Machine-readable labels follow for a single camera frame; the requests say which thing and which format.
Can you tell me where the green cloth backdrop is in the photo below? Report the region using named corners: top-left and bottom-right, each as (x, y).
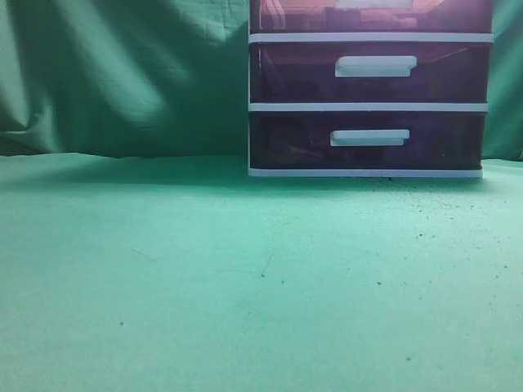
top-left (1, 1), bottom-right (522, 391)

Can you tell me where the translucent red drawer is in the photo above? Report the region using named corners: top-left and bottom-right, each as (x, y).
top-left (250, 42), bottom-right (490, 104)
top-left (249, 111), bottom-right (485, 170)
top-left (249, 0), bottom-right (494, 33)

